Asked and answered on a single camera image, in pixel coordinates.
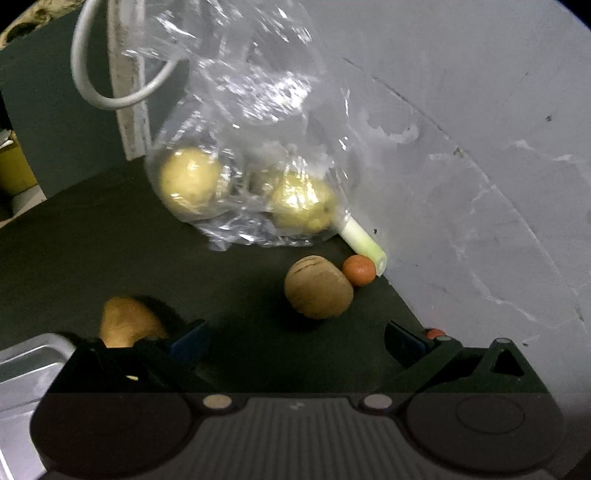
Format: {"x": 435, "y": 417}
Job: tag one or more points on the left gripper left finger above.
{"x": 149, "y": 365}

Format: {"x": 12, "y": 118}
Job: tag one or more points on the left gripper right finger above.
{"x": 421, "y": 359}

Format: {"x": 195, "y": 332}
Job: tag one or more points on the small red tomato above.
{"x": 435, "y": 333}

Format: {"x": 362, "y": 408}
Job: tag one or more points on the yellow pear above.
{"x": 126, "y": 321}

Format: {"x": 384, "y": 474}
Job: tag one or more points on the small orange tomato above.
{"x": 359, "y": 270}

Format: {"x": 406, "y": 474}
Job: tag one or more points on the brown striped fruit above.
{"x": 317, "y": 289}

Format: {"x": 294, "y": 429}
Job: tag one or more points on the metal tray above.
{"x": 27, "y": 371}

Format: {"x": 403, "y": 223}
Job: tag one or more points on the green leek stalk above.
{"x": 362, "y": 243}

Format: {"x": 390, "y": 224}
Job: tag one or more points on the left bagged pear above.
{"x": 191, "y": 181}

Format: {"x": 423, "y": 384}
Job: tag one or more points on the bagged pear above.
{"x": 302, "y": 203}
{"x": 191, "y": 181}

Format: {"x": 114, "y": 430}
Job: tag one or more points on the right bagged pear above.
{"x": 302, "y": 203}

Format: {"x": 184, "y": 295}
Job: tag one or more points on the yellow jerry can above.
{"x": 16, "y": 174}

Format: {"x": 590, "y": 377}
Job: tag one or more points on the dark grey cabinet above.
{"x": 65, "y": 140}

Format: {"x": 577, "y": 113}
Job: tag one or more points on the clear plastic bag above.
{"x": 257, "y": 95}

